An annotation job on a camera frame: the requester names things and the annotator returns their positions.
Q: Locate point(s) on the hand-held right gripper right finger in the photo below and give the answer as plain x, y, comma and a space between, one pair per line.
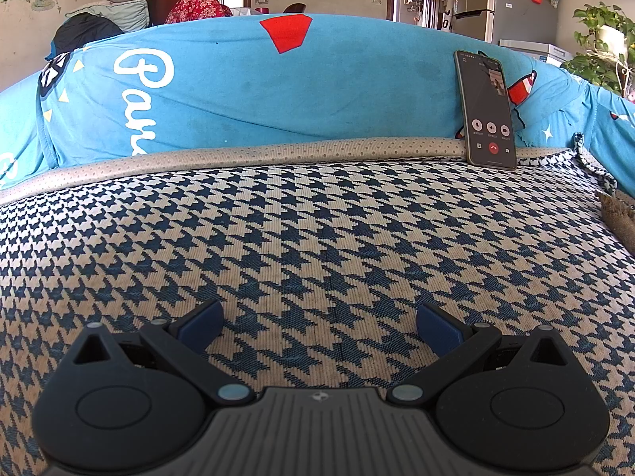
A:
436, 328

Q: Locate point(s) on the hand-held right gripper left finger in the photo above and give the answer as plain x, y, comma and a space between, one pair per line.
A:
201, 326

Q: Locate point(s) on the houndstooth sofa seat mat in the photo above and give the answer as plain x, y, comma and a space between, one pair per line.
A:
317, 238

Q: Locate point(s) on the brown furry cloth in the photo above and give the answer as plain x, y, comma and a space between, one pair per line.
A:
620, 218

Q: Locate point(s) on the black smartphone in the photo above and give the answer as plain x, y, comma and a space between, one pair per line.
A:
486, 109

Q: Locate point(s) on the blue printed sofa cover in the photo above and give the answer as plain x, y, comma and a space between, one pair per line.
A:
297, 99

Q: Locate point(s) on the green potted plant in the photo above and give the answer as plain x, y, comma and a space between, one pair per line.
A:
590, 67

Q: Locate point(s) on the white black printed banner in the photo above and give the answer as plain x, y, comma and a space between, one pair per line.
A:
448, 12

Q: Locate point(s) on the black jacket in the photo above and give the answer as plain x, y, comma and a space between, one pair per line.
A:
84, 29

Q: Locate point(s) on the table with white cloth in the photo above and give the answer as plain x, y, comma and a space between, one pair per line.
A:
248, 11

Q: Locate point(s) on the grey-green pillow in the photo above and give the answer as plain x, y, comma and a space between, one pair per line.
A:
124, 12

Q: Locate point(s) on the silver refrigerator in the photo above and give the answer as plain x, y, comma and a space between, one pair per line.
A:
516, 15

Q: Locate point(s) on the red floral cloth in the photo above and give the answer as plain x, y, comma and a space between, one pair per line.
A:
198, 2

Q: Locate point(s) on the dark wooden chair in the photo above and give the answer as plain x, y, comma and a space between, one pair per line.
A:
295, 8

